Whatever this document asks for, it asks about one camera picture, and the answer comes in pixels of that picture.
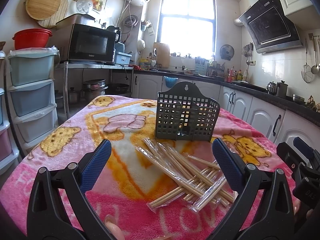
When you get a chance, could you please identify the bamboo chopsticks pair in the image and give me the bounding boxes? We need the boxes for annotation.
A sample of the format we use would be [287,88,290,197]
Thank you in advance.
[190,175,227,212]
[159,142,234,205]
[136,146,201,201]
[143,138,193,180]
[148,167,220,210]

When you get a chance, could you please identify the white lower kitchen cabinets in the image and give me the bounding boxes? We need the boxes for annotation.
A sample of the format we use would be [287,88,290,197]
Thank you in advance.
[132,73,320,153]

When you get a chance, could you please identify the kitchen window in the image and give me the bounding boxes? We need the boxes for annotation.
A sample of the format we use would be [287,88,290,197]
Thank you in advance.
[157,0,216,59]

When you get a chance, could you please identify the person's right hand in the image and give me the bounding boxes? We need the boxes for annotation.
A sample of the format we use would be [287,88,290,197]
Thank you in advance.
[293,199,313,223]

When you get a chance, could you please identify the person's left hand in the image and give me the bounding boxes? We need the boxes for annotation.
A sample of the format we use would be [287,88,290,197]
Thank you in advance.
[104,215,125,240]

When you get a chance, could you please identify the steel kettle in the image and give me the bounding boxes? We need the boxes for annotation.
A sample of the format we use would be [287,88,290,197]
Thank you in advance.
[266,81,277,95]

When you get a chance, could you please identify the hanging strainer ladle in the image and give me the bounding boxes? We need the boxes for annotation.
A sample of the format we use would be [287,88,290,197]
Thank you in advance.
[301,39,313,83]

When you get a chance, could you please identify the dark green utensil basket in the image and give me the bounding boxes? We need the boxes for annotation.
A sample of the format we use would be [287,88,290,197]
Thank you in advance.
[155,81,220,141]

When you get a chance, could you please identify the steel pot on shelf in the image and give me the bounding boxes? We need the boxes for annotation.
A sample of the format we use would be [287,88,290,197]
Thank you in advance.
[82,79,108,102]

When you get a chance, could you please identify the black range hood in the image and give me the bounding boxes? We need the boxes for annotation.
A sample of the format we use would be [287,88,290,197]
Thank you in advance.
[239,0,303,54]

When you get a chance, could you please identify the plastic drawer storage tower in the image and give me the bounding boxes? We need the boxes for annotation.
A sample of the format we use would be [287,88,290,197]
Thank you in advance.
[5,46,60,156]

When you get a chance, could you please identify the metal shelf rack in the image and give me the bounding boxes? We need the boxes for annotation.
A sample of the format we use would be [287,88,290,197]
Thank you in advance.
[54,62,134,124]

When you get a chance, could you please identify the white upper cabinets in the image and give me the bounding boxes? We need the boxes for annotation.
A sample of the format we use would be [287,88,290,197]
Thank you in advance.
[280,0,319,30]

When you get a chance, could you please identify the blue hanging trash bin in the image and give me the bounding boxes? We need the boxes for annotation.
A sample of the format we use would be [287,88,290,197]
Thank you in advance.
[163,76,178,88]

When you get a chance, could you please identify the grey plastic dish bin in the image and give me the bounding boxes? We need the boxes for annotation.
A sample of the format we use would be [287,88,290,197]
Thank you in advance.
[114,51,132,66]

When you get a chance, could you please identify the black microwave oven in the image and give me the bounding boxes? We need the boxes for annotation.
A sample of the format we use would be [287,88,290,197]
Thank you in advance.
[52,23,117,64]

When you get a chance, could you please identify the wooden cutting board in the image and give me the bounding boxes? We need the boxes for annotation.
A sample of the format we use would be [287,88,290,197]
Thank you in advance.
[153,42,170,68]

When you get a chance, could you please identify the red plastic basin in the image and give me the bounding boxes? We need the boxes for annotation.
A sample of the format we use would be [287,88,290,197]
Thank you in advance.
[12,28,52,50]

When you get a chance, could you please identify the round bamboo tray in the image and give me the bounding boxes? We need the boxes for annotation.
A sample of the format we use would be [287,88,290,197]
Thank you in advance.
[25,0,69,29]

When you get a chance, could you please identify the wall exhaust fan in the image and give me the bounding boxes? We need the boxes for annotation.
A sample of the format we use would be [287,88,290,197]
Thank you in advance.
[219,44,235,61]

